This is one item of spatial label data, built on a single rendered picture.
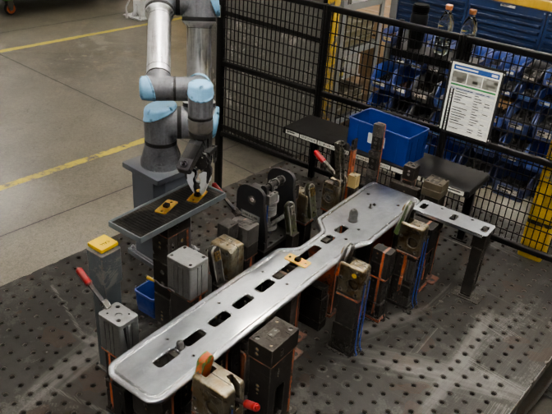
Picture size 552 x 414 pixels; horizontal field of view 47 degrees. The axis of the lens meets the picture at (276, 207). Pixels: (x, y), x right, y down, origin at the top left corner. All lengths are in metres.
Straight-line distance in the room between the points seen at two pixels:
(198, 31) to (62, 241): 2.11
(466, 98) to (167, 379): 1.67
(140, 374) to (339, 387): 0.69
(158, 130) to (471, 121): 1.25
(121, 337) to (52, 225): 2.53
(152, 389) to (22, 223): 2.77
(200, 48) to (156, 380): 1.15
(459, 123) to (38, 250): 2.48
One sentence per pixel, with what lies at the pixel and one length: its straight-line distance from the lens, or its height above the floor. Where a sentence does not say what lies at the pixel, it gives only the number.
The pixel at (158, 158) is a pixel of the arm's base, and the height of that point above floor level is 1.15.
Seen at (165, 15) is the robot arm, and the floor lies 1.64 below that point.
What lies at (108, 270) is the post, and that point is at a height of 1.09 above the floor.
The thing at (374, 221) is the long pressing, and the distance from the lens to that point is 2.31.
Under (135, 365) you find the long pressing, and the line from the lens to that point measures 1.69.
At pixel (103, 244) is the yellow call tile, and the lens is 1.84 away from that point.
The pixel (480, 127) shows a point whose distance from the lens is 2.72.
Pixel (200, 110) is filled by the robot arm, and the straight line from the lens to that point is 1.91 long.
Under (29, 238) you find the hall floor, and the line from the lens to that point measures 4.11.
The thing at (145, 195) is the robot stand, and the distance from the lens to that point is 2.39.
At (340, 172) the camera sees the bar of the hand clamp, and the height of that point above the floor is 1.11.
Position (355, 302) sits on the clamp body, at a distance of 2.04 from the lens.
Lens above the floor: 2.16
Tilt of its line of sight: 30 degrees down
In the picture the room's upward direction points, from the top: 4 degrees clockwise
